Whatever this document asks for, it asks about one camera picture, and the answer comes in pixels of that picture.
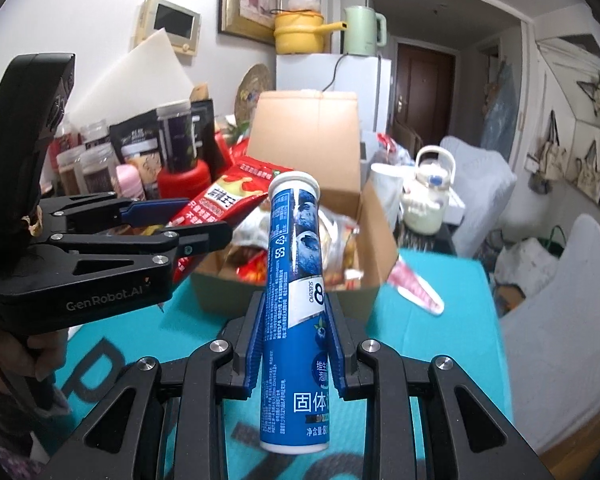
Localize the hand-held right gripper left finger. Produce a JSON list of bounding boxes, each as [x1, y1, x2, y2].
[[45, 290, 268, 480]]

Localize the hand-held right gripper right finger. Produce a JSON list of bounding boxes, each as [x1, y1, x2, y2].
[[325, 292, 556, 480]]

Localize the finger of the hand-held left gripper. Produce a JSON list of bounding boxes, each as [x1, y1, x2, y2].
[[32, 220, 234, 273], [39, 194, 195, 230]]

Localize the blue tablet tube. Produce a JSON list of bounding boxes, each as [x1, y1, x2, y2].
[[259, 170, 334, 457]]

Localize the red chips bag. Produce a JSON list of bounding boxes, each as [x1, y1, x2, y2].
[[166, 159, 295, 285]]

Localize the red gold-lettered snack packet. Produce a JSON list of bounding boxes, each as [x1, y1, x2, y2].
[[234, 252, 267, 283]]

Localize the clear bag of yellow crisps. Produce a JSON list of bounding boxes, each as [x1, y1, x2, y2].
[[320, 212, 361, 272]]

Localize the brown cardboard box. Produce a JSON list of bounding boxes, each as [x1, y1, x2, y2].
[[189, 89, 400, 325]]

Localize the person's left forearm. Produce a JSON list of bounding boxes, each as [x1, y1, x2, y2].
[[0, 375, 48, 480]]

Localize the person's left hand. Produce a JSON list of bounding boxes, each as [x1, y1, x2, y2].
[[0, 316, 72, 403]]

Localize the pink bottle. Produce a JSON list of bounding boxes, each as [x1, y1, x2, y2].
[[114, 163, 147, 203]]

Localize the red bottle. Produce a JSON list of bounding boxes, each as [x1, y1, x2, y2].
[[156, 159, 215, 202]]

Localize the black printed pouch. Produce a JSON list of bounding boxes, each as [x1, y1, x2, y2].
[[190, 99, 232, 177], [108, 111, 163, 188]]

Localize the clear jar dark label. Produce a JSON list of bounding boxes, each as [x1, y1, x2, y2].
[[75, 150, 120, 196], [55, 146, 87, 197]]

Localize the tall jar dark contents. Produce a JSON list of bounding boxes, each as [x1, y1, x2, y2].
[[156, 100, 202, 175]]

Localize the teal printed table mat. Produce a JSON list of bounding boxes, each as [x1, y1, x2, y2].
[[55, 247, 513, 480]]

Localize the clear jar pale contents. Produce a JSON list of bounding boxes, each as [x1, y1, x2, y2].
[[79, 119, 112, 150]]

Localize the red gift packet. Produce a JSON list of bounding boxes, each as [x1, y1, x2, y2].
[[219, 130, 253, 163]]

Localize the pink red flat packet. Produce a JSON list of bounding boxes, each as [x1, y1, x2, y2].
[[386, 254, 447, 317]]

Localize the white foam board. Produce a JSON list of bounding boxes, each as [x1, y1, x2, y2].
[[67, 28, 195, 123]]

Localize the woven round fan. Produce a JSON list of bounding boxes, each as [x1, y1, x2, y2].
[[234, 63, 272, 122]]

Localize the white cup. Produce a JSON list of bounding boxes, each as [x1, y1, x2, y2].
[[369, 162, 407, 226]]

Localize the white cartoon kettle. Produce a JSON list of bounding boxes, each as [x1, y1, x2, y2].
[[399, 145, 457, 236]]

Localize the white flat box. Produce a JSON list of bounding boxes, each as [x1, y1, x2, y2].
[[445, 191, 467, 225]]

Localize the white fridge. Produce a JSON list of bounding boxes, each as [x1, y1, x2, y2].
[[275, 52, 393, 136]]

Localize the red plastic bag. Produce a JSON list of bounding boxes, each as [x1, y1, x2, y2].
[[375, 132, 417, 167]]

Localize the grey covered chair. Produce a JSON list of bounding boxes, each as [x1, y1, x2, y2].
[[437, 135, 517, 261], [499, 212, 600, 443]]

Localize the yellow pot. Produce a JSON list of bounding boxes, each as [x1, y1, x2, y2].
[[273, 8, 349, 56]]

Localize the green electric kettle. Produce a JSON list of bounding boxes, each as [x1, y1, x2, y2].
[[342, 5, 388, 57]]

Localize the dark brown door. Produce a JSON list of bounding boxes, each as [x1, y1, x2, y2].
[[394, 41, 460, 147]]

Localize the beige tote bag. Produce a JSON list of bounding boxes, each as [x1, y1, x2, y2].
[[569, 139, 600, 198], [526, 110, 570, 195]]

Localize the cream wall intercom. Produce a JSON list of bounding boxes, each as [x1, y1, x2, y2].
[[134, 0, 202, 57]]

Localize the white bag green handles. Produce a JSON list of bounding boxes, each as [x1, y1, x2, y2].
[[494, 225, 567, 273]]

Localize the black power cable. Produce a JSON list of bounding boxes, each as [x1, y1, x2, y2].
[[321, 54, 348, 95]]

